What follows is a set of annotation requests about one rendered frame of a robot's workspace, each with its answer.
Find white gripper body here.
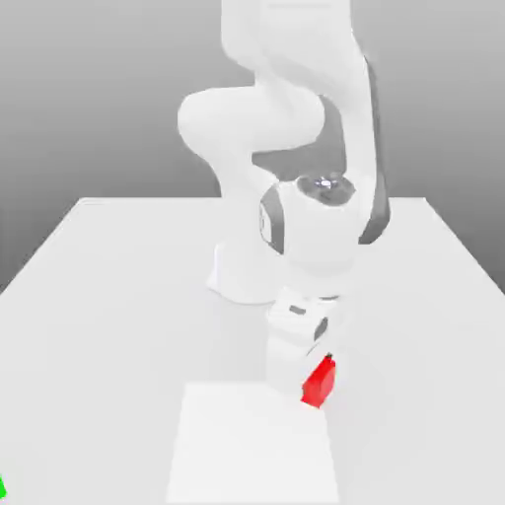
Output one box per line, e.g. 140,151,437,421
265,333,329,397

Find small red cube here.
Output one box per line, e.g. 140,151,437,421
300,352,337,410

